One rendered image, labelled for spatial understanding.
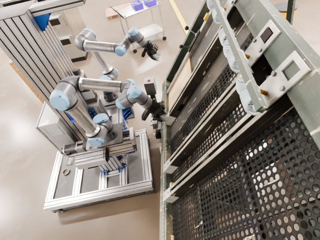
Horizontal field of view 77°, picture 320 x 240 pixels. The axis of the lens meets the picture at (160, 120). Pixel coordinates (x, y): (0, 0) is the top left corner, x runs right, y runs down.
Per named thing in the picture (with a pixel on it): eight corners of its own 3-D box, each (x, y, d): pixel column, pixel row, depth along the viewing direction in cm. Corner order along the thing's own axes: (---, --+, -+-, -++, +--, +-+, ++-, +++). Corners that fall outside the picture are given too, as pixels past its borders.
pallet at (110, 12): (106, 20, 621) (105, 17, 614) (106, 11, 669) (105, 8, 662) (139, 12, 618) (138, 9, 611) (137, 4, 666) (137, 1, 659)
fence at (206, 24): (170, 92, 222) (166, 90, 221) (218, 4, 155) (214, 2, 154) (170, 95, 219) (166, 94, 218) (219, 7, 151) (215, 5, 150)
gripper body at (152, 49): (157, 54, 169) (147, 43, 162) (150, 58, 174) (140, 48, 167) (158, 47, 173) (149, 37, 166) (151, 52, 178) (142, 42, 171)
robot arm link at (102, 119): (114, 121, 171) (108, 110, 161) (110, 134, 162) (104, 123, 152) (101, 122, 173) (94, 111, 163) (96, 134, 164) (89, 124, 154)
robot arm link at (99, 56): (106, 85, 207) (72, 36, 170) (112, 76, 216) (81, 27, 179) (115, 85, 201) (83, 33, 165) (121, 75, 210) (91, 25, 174)
